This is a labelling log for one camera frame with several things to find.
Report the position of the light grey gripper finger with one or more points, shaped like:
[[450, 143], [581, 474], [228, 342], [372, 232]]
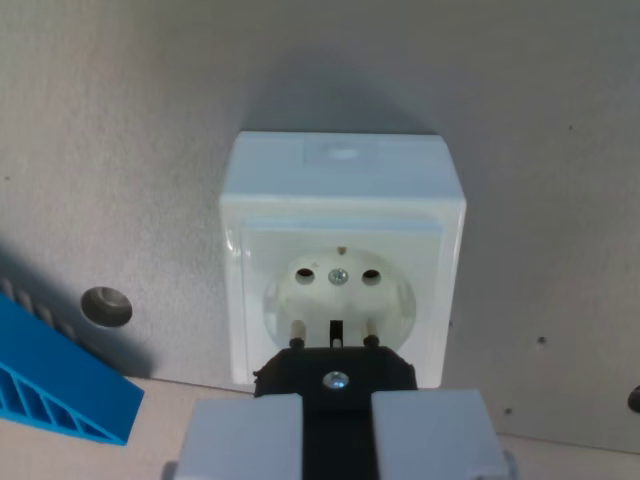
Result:
[[242, 440], [432, 435]]

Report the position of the black two-pin plug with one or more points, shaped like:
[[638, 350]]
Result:
[[337, 400]]

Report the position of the blue ribbed plastic wedge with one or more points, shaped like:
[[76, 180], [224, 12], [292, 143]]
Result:
[[47, 377]]

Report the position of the black knob right edge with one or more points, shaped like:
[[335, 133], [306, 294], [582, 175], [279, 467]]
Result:
[[635, 399]]

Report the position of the white wall socket box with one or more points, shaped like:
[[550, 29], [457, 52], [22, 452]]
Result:
[[340, 210]]

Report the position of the round countersunk hole in board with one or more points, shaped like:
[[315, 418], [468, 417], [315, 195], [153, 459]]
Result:
[[106, 307]]

